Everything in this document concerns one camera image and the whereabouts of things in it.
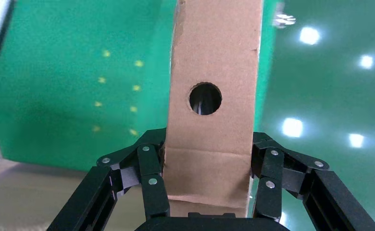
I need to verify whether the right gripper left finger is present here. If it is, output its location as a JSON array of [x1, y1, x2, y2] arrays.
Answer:
[[47, 127, 171, 231]]

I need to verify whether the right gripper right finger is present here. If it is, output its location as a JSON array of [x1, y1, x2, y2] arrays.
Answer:
[[250, 131, 375, 231]]

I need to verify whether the small cardboard box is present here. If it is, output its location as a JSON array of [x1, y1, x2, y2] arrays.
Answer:
[[162, 0, 264, 219]]

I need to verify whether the green tablecloth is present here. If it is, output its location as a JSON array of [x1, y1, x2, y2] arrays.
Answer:
[[0, 0, 277, 173]]

